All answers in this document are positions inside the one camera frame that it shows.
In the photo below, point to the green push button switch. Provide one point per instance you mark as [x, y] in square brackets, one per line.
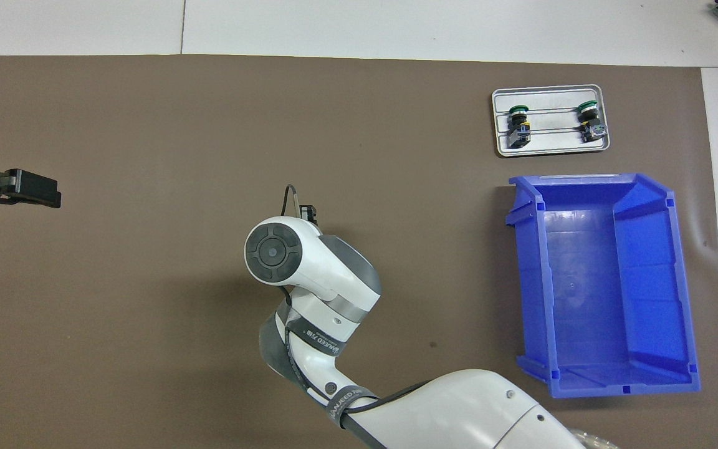
[519, 128]
[591, 121]

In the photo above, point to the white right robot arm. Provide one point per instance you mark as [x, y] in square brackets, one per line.
[334, 274]

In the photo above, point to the grey metal tray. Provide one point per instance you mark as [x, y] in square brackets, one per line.
[552, 142]

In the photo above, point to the blue plastic storage bin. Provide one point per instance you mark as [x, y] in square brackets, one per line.
[583, 299]

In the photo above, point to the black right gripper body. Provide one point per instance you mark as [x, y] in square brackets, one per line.
[310, 215]

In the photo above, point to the brown table mat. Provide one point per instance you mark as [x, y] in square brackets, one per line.
[147, 312]

